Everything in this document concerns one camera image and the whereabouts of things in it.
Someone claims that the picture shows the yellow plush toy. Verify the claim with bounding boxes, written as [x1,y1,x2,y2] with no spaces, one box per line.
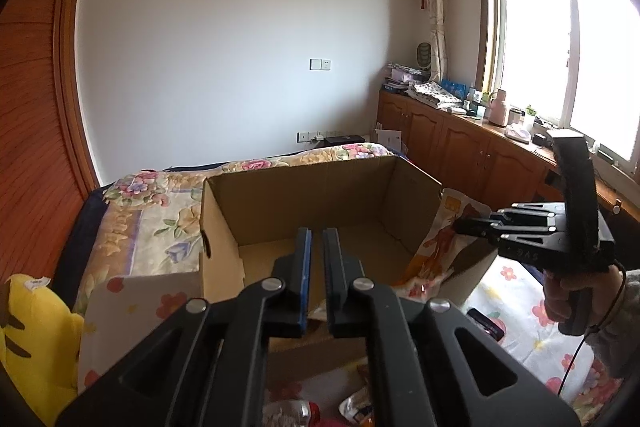
[0,274,86,425]

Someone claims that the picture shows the white floral bed sheet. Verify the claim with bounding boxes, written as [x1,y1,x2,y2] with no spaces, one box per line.
[77,257,626,427]

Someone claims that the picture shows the yellow floral quilt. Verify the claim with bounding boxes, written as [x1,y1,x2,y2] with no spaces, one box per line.
[72,142,401,308]

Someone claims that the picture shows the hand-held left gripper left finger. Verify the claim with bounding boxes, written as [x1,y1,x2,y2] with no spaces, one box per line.
[55,227,313,427]

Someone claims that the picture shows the blue boxes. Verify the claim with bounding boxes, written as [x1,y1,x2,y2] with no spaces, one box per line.
[440,78,468,98]

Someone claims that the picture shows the long wooden cabinet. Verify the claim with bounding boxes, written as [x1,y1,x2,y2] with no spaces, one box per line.
[377,89,640,228]

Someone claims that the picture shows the wooden wardrobe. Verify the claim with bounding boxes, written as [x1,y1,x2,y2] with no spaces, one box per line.
[0,0,101,288]

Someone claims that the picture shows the folded patterned cloth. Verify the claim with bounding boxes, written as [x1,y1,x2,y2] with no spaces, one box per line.
[406,81,463,110]

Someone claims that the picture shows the orange and white snack packet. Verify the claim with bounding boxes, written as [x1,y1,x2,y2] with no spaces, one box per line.
[392,188,493,303]

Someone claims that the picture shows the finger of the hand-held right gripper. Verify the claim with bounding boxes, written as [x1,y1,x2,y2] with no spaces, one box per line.
[452,202,569,229]
[456,228,569,251]

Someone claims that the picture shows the wooden framed window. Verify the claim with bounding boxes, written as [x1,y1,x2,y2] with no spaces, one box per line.
[477,0,640,168]

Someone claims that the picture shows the black phone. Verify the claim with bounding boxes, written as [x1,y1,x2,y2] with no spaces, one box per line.
[467,307,506,343]

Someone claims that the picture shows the white paper bag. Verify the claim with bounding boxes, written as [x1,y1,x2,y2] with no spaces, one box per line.
[375,123,403,155]

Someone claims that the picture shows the small oval fan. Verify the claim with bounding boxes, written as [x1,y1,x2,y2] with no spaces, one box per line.
[415,43,436,72]

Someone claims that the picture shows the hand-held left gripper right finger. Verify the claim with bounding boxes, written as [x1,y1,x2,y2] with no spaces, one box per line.
[322,227,583,427]

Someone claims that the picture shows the black cable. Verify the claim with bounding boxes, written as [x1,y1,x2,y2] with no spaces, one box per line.
[554,261,628,397]

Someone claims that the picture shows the large cardboard box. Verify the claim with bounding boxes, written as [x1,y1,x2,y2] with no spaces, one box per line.
[199,155,498,390]

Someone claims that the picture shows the stack of books and papers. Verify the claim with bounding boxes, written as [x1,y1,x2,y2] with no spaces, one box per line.
[382,63,426,94]

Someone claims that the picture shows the person's right forearm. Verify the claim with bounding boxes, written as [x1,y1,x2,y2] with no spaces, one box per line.
[585,269,640,378]

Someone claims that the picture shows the person's right hand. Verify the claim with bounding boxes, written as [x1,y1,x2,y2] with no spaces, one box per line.
[542,264,627,333]

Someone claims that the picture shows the pink thermos kettle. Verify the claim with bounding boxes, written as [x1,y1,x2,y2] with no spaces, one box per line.
[489,89,510,128]

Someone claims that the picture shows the clear and red snack packet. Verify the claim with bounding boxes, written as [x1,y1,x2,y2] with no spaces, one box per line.
[262,399,321,427]

